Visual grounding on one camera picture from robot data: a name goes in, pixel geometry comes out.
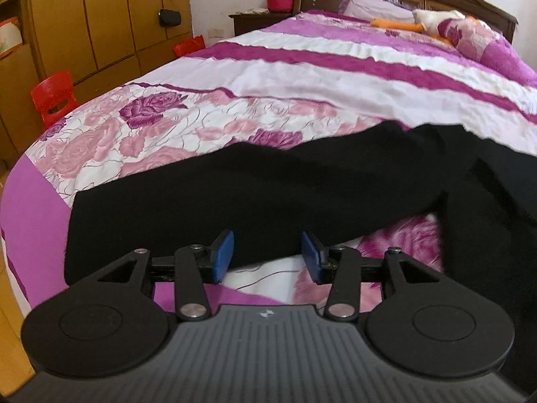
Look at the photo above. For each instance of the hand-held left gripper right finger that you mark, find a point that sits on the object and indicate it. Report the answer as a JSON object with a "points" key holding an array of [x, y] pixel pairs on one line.
{"points": [[309, 259]]}

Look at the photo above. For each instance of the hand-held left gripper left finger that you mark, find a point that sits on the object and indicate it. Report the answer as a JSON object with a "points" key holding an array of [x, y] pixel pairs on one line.
{"points": [[222, 257]]}

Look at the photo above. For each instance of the black pants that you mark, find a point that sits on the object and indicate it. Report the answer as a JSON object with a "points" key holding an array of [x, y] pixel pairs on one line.
{"points": [[293, 184]]}

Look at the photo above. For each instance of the floral purple white quilt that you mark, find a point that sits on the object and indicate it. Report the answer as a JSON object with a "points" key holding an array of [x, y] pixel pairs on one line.
{"points": [[335, 75]]}

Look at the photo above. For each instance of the red shopping bag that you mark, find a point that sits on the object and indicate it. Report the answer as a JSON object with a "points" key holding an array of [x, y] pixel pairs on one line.
{"points": [[188, 46]]}

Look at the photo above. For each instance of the red plastic chair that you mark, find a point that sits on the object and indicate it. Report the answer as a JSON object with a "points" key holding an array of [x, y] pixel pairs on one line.
{"points": [[52, 94]]}

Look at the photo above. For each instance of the dark wooden nightstand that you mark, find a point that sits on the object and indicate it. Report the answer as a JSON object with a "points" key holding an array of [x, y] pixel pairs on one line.
{"points": [[256, 21]]}

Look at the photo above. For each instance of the small black hanging bag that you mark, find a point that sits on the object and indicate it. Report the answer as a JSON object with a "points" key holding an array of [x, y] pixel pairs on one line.
{"points": [[170, 18]]}

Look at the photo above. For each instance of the light purple pillow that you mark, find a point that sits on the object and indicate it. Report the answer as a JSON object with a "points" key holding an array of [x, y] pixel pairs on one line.
{"points": [[369, 6]]}

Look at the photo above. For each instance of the brown wooden wardrobe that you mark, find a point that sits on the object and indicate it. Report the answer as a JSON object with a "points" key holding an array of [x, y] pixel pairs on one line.
{"points": [[109, 16]]}

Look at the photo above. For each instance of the white orange plush toy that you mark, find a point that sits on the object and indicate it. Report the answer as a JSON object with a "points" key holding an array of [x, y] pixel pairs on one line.
{"points": [[428, 19]]}

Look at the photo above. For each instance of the folded purple floral blanket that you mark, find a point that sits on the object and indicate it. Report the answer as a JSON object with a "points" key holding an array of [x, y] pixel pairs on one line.
{"points": [[495, 50]]}

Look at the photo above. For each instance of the white orange box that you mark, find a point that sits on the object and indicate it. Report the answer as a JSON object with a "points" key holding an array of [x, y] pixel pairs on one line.
{"points": [[9, 37]]}

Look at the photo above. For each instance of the white wall socket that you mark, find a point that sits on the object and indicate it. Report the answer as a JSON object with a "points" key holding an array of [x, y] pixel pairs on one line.
{"points": [[216, 33]]}

